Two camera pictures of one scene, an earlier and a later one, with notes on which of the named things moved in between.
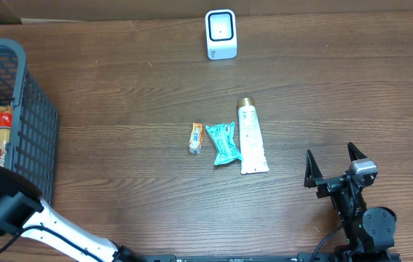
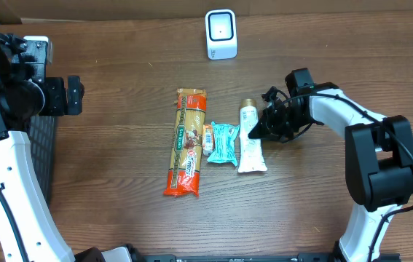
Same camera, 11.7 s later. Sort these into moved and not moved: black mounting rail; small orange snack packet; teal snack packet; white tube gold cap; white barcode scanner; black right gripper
Moved: black right gripper; teal snack packet; small orange snack packet
Not moved: black mounting rail; white tube gold cap; white barcode scanner
